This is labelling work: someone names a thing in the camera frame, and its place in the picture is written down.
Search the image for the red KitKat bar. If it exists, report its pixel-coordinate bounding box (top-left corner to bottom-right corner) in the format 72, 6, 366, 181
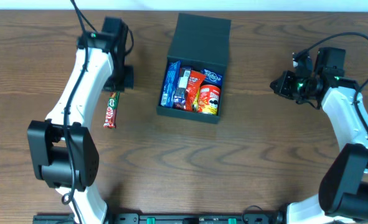
103, 91, 120, 129

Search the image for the blue snack bar wrapper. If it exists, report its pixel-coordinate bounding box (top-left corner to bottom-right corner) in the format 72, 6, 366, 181
160, 60, 181, 108

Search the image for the dark blue chocolate bar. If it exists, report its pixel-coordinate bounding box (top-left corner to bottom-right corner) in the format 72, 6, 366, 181
173, 67, 192, 110

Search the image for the blue Eclipse mint tin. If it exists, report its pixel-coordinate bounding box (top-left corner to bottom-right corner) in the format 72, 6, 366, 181
201, 69, 223, 87

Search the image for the red Pringles can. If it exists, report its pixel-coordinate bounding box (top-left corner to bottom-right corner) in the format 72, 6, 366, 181
197, 85, 220, 115

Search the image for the black gift box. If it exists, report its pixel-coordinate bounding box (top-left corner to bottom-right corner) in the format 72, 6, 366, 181
156, 12, 232, 124

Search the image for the red Hacks candy bag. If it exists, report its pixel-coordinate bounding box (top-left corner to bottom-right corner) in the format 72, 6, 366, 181
183, 70, 205, 112

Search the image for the yellow Hacks candy bag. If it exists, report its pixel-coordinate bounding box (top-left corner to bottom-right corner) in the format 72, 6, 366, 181
192, 93, 199, 113

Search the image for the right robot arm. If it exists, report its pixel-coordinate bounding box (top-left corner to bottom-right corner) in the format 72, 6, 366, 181
270, 47, 368, 223

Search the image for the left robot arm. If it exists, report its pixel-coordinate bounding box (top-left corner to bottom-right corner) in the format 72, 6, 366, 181
27, 17, 133, 223

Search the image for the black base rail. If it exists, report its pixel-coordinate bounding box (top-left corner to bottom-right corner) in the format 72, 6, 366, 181
32, 212, 287, 224

